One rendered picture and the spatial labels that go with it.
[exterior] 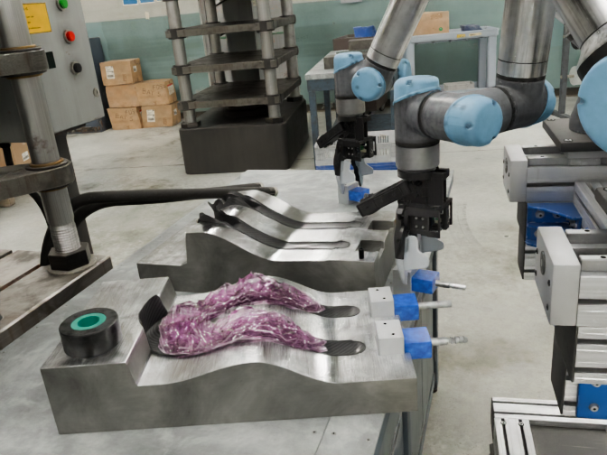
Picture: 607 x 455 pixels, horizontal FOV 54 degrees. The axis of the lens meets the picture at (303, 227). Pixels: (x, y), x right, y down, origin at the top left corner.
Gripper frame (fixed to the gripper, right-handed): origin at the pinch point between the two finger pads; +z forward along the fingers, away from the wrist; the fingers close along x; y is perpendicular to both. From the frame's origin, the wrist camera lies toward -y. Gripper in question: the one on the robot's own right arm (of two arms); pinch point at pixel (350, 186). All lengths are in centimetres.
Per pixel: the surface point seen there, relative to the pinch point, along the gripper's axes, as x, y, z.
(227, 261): -56, 15, -3
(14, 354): -93, -1, 5
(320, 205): -6.4, -5.6, 4.6
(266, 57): 216, -259, -8
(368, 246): -36, 34, -3
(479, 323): 82, -3, 85
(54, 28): -48, -53, -48
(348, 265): -46, 37, -3
